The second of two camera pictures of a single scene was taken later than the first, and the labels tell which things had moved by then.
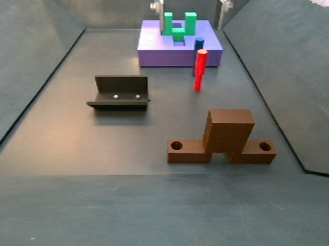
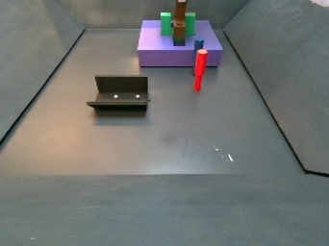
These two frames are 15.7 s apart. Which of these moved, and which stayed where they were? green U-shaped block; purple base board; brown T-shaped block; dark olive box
Moved: brown T-shaped block
Stayed: green U-shaped block; dark olive box; purple base board
